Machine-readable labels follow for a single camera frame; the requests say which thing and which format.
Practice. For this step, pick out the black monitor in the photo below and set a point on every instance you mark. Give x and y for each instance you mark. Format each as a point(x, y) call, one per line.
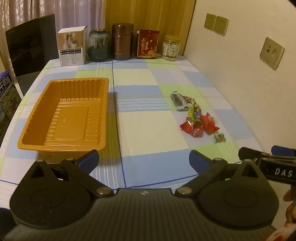
point(32, 44)

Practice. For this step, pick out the beige wall socket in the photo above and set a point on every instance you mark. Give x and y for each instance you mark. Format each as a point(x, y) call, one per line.
point(209, 21)
point(220, 25)

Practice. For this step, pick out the beige network wall plate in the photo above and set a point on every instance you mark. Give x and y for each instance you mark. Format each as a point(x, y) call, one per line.
point(271, 53)

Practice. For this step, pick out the yellow wooden panel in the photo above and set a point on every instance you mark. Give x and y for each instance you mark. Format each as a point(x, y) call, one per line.
point(150, 14)

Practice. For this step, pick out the green sausage packet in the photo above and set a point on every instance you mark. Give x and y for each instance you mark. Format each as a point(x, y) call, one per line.
point(192, 109)

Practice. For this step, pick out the orange plastic tray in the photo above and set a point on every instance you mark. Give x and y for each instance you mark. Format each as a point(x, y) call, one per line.
point(69, 120)

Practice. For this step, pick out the pale patterned curtain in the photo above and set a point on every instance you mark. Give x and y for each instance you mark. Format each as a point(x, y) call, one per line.
point(69, 11)

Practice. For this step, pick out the red gift box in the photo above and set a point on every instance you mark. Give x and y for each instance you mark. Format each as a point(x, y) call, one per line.
point(148, 44)

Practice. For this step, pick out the green glass jar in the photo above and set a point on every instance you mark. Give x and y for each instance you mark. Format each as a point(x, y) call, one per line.
point(99, 46)

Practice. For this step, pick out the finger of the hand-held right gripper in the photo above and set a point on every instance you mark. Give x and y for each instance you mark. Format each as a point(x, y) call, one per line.
point(284, 150)
point(249, 153)

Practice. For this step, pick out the red candy packet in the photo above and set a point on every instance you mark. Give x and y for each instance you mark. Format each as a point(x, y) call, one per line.
point(186, 125)
point(209, 122)
point(197, 131)

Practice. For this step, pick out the person's right hand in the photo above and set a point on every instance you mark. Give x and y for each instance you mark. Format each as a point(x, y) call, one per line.
point(291, 208)

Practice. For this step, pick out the person's right forearm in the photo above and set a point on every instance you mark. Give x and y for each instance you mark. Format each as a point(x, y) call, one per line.
point(283, 234)

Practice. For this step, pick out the dark side table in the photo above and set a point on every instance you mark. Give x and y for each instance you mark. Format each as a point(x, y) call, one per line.
point(29, 82)

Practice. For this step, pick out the brown metal canister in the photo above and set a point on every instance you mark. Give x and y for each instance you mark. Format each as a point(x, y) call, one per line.
point(122, 41)

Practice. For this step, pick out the grey snack packet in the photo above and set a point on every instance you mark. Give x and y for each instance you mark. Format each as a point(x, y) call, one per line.
point(178, 100)

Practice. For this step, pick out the small yellow green candy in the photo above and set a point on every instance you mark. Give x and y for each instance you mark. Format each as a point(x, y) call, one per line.
point(220, 138)

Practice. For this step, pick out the clear plastic nut jar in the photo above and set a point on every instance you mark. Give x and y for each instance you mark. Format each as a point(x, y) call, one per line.
point(170, 48)

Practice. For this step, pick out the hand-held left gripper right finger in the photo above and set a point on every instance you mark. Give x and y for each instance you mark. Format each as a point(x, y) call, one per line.
point(197, 159)

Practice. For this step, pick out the white product box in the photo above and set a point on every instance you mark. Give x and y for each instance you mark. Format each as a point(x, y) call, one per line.
point(71, 47)

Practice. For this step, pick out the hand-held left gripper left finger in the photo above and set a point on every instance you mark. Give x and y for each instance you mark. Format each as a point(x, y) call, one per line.
point(89, 159)

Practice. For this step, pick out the blue milk carton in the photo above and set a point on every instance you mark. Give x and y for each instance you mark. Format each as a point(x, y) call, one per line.
point(8, 97)

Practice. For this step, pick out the red white patterned candy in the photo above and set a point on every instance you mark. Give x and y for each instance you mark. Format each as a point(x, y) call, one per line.
point(189, 99)

